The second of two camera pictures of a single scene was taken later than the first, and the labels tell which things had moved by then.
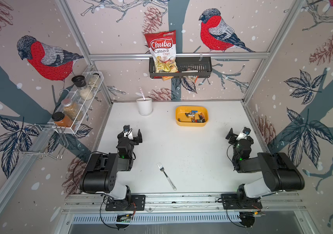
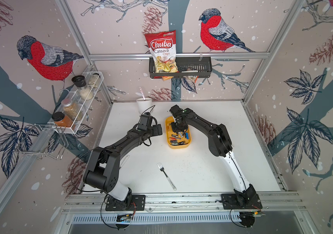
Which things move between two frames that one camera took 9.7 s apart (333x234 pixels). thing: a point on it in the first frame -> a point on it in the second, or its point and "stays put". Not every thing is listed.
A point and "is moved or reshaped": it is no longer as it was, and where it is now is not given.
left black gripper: (136, 141) -> (156, 132)
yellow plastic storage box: (191, 116) is moved or reshaped
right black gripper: (230, 134) -> (183, 128)
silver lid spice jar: (72, 109) stays put
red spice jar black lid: (60, 119) stays put
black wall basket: (187, 68) stays put
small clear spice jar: (93, 80) stays put
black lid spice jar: (80, 82) stays put
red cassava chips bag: (163, 47) stays put
